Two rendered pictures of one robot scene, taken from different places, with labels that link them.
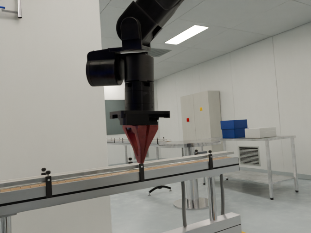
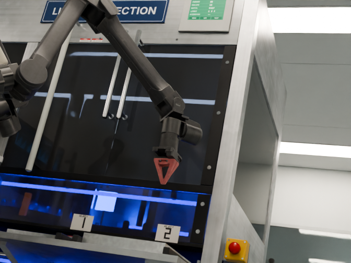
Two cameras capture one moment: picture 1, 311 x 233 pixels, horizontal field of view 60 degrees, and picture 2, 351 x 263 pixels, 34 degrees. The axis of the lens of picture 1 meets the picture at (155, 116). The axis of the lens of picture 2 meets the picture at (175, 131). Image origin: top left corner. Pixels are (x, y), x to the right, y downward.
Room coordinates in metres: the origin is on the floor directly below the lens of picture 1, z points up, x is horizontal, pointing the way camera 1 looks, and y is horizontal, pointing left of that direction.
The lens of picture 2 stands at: (1.80, -1.01, 0.62)
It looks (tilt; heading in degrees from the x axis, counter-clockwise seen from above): 21 degrees up; 141
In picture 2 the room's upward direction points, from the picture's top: 11 degrees clockwise
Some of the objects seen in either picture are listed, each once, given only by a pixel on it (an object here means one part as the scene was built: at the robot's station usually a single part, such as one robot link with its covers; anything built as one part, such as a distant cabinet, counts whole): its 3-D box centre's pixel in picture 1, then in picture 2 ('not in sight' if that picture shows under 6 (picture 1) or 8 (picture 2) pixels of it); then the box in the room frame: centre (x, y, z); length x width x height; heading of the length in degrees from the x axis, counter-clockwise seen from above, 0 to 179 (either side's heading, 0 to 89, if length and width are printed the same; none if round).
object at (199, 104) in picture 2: not in sight; (172, 110); (0.18, 0.28, 1.51); 0.43 x 0.01 x 0.59; 30
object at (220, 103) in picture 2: not in sight; (214, 138); (0.35, 0.37, 1.40); 0.05 x 0.01 x 0.80; 30
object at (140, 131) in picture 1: (145, 138); (163, 167); (0.52, 0.02, 1.13); 0.07 x 0.07 x 0.09; 30
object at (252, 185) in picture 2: not in sight; (257, 159); (0.17, 0.83, 1.51); 0.85 x 0.01 x 0.59; 120
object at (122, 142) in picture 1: (125, 141); not in sight; (6.08, 0.71, 0.92); 3.60 x 0.15 x 0.16; 30
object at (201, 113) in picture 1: (200, 130); not in sight; (7.45, -1.23, 1.03); 1.20 x 0.43 x 2.05; 30
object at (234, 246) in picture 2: not in sight; (234, 248); (0.48, 0.43, 1.00); 0.04 x 0.04 x 0.04; 30
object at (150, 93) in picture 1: (139, 101); (168, 146); (0.52, 0.03, 1.21); 0.10 x 0.07 x 0.07; 120
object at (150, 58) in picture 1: (136, 70); (172, 128); (0.52, 0.03, 1.27); 0.07 x 0.06 x 0.07; 79
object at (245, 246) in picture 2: not in sight; (237, 251); (0.46, 0.46, 1.00); 0.08 x 0.07 x 0.07; 120
